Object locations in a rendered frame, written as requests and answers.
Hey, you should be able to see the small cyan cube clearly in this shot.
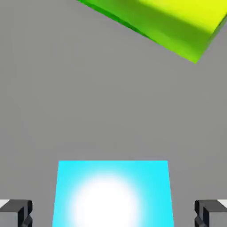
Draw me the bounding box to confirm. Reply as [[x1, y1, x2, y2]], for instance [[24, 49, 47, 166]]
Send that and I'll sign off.
[[52, 160, 175, 227]]

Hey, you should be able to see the large green box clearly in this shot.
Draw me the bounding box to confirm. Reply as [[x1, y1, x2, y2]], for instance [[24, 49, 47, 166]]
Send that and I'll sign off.
[[77, 0, 227, 64]]

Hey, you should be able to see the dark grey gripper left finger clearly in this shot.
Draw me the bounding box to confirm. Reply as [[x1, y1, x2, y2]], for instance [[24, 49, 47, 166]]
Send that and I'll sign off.
[[0, 199, 34, 227]]

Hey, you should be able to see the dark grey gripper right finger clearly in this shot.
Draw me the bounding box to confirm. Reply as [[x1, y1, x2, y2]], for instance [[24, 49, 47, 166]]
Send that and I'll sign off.
[[194, 199, 227, 227]]

